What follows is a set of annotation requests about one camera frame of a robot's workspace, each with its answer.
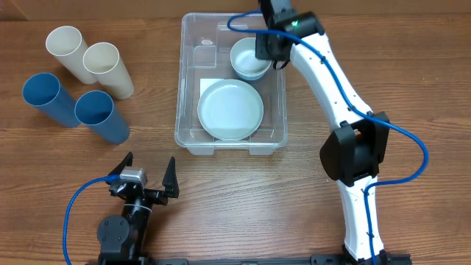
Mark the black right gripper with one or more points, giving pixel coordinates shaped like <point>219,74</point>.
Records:
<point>260,48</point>

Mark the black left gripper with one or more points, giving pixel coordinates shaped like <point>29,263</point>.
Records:
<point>170,182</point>

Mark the grey bowl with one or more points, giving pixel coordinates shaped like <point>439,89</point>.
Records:
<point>243,56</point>

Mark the light blue bowl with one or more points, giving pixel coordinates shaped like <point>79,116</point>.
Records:
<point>249,76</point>

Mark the grey plate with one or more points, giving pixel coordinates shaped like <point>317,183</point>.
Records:
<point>230,110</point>

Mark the dark blue cup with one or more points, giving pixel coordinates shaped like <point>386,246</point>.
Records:
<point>45,92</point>
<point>96,110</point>

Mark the beige cup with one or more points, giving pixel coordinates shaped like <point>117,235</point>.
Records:
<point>67,45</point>
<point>103,60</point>

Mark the pink bowl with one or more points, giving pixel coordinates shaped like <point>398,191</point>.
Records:
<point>265,69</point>

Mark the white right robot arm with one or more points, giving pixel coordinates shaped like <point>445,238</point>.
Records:
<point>358,137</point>

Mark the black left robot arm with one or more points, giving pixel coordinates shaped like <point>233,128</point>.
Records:
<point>121,237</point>

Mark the clear plastic storage bin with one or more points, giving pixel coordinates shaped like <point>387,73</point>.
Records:
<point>206,42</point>

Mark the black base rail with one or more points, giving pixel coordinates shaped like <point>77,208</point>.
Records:
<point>250,260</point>

